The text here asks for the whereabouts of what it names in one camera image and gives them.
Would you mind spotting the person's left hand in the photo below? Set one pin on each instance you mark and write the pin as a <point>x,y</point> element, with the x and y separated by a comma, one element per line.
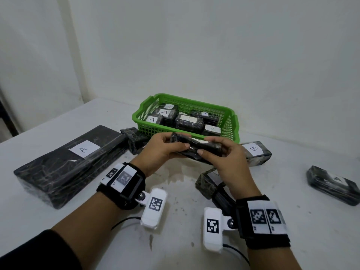
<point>154,157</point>

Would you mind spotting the person's right hand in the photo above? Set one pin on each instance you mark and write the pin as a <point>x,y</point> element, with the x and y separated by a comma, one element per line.
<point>236,171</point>

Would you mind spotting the black packet labelled A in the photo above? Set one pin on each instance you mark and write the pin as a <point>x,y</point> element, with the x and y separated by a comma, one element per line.
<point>170,119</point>

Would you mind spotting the green plastic mesh basket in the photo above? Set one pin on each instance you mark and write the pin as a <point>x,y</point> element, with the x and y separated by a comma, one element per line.
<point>227,129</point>

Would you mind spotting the black packet red-marked label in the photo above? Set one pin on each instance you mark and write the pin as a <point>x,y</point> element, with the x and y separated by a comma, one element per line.
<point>170,106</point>

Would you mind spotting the long black packet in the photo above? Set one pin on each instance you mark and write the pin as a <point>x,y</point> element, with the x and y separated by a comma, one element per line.
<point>213,118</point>

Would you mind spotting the black packet placed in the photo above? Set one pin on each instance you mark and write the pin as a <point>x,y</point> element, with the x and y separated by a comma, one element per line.
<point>323,182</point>

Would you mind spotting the pile of black packets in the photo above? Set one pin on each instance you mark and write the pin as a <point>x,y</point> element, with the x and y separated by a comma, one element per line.
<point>56,177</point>

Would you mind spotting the person's left forearm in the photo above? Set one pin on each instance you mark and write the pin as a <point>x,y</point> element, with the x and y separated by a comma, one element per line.
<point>84,233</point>

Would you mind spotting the black left wristband with markers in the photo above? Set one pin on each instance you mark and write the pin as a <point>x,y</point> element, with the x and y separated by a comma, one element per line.
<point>129,199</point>

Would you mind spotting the black wristband with markers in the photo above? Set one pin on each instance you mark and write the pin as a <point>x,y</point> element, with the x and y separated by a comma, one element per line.
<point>129,199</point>
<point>267,241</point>

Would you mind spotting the black right wristband with markers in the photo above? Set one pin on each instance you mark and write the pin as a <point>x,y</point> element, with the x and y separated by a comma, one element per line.
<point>267,241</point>

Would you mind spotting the black packet labelled B near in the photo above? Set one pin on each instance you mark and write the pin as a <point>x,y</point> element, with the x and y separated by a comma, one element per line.
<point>239,250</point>

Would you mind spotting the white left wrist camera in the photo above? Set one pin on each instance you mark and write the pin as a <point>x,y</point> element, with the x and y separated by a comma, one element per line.
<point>152,219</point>

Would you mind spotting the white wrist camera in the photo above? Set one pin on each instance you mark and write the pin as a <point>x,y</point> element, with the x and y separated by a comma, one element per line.
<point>152,219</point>
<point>212,241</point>

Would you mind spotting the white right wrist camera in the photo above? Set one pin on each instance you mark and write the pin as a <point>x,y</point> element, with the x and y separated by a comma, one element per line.
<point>212,241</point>

